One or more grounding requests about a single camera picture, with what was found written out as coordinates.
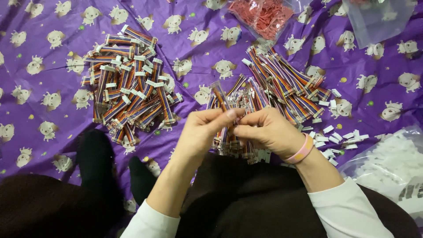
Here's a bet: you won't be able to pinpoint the empty clear plastic bag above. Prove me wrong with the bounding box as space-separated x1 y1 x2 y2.
342 0 419 50

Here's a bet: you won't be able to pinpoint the purple dog print sheet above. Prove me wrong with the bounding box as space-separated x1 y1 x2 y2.
0 0 423 229

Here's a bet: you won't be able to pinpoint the clear bag of white connectors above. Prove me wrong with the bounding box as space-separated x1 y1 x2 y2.
338 126 423 226

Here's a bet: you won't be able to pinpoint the pink wristband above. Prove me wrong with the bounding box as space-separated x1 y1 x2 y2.
284 133 315 165

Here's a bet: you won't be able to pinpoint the rainbow ribbon cable piece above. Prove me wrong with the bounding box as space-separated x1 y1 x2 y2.
210 81 240 127

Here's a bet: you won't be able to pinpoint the pile of cables with connectors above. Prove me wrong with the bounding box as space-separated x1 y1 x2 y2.
81 24 184 147

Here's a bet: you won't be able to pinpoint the black sock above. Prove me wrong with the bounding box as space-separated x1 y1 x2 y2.
77 129 117 194
128 156 158 206

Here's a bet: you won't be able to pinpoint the pile of bare ribbon cables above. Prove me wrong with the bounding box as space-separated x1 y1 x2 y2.
206 44 332 166

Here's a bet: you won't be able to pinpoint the person's right hand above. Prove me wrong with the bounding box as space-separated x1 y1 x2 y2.
233 107 310 160

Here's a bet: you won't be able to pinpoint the scattered white plastic connectors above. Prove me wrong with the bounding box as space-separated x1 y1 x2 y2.
295 88 371 168

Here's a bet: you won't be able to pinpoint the clear bag of red parts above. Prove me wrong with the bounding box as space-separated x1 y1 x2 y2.
226 0 298 42

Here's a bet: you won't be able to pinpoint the person's left hand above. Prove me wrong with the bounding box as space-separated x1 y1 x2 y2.
172 107 247 163

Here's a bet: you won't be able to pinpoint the dark trousers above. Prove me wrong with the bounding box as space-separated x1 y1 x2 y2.
0 152 423 238

